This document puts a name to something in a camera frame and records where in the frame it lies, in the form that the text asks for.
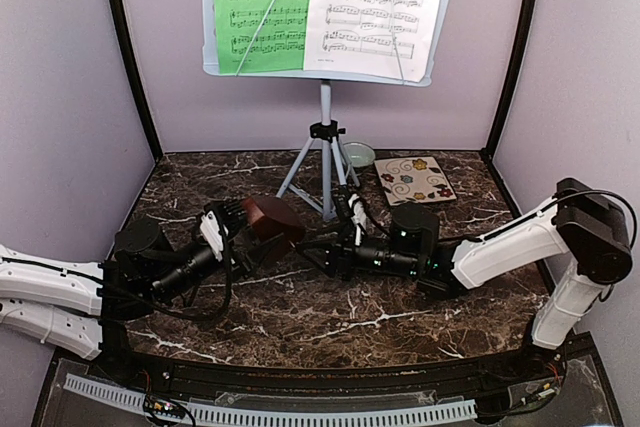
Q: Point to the black front rail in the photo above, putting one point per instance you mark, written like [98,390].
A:
[479,375]

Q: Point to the red wooden metronome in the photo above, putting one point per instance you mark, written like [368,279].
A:
[269,217]

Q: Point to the left black frame post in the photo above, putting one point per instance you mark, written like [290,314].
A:
[128,57]

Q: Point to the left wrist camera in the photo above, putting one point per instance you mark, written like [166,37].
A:
[212,231]

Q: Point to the small circuit board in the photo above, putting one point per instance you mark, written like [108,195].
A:
[163,408]

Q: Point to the white slotted cable duct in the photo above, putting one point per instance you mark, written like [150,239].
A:
[234,409]

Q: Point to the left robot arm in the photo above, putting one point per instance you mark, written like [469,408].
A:
[82,307]

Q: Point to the celadon green bowl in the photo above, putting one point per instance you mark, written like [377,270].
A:
[360,155]

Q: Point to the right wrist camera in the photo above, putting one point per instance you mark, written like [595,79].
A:
[351,213]

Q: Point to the light blue music stand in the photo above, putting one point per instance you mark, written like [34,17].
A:
[336,167]

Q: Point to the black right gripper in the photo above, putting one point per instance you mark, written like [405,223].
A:
[340,255]

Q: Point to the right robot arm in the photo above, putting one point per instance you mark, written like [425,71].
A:
[595,228]

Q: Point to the floral square plate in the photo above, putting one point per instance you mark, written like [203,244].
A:
[413,180]

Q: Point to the green sheet music page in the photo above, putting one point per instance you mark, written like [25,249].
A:
[257,36]

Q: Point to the white sheet music page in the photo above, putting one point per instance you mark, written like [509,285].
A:
[391,39]

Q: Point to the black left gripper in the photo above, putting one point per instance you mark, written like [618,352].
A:
[253,259]

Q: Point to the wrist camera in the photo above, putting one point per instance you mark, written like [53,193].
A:
[351,213]
[212,231]

